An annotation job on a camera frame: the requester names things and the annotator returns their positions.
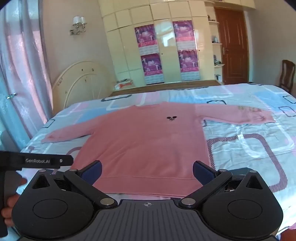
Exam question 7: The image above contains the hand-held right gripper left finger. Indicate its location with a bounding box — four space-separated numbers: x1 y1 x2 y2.
30 160 118 209

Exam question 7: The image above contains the brown wooden bed board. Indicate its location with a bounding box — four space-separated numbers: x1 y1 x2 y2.
110 80 223 97

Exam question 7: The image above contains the person's left hand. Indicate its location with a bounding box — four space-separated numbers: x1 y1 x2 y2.
1 171 28 229

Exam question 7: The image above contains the purple wall poster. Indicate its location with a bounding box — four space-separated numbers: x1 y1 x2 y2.
140 53 165 84
135 24 159 55
178 49 200 81
172 20 197 50

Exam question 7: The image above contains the cream round headboard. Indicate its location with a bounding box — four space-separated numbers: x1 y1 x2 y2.
51 61 116 109

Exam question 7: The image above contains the cream wardrobe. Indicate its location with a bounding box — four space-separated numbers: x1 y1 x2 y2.
98 0 214 87

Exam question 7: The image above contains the brown wooden door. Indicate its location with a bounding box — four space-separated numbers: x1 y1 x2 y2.
214 6 250 85

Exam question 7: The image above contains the orange and white box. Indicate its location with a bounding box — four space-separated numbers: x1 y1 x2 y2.
114 79 135 90

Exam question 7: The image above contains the wooden chair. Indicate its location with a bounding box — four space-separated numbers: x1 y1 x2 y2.
279 60 296 93

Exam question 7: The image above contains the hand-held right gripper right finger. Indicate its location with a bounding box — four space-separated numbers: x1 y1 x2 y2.
180 160 267 209

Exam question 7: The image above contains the pink sweater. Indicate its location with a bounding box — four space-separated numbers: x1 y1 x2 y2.
41 101 277 199

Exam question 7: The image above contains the sheer pink curtain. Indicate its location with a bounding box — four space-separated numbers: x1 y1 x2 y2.
0 0 54 153

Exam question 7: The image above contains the patterned pastel bed sheet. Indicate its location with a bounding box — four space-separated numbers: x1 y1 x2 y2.
16 83 296 237

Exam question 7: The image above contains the wall lamp with glass shades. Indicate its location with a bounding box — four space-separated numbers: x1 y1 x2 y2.
69 16 88 36

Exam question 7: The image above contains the cream corner shelf unit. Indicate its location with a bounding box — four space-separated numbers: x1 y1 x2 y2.
205 6 226 85

